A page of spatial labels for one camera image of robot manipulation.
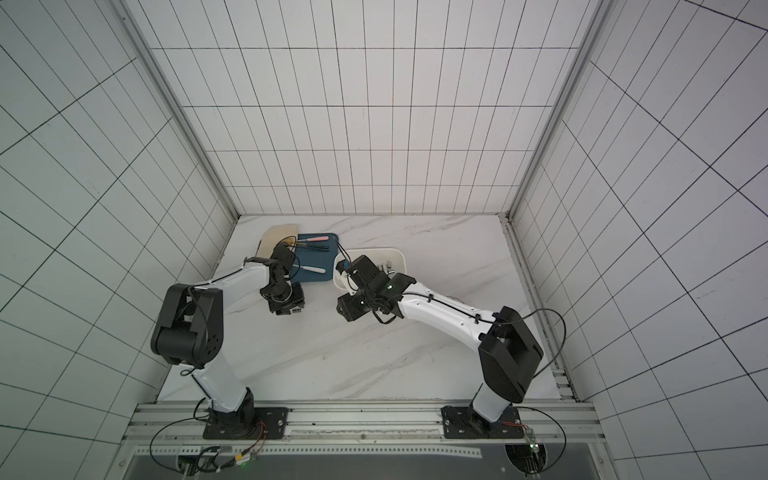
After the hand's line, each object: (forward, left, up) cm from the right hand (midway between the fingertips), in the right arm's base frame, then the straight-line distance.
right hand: (334, 311), depth 79 cm
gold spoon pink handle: (+34, +16, -11) cm, 40 cm away
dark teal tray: (+27, +15, -13) cm, 34 cm away
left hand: (+5, +15, -12) cm, 20 cm away
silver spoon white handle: (+21, +14, -12) cm, 29 cm away
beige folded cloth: (+35, +32, -11) cm, 49 cm away
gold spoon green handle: (+31, +16, -12) cm, 37 cm away
